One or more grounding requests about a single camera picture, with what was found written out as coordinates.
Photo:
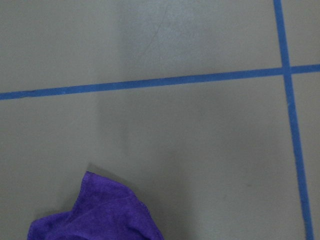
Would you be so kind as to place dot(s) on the purple microfiber cloth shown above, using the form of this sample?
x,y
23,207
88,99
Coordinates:
x,y
104,210

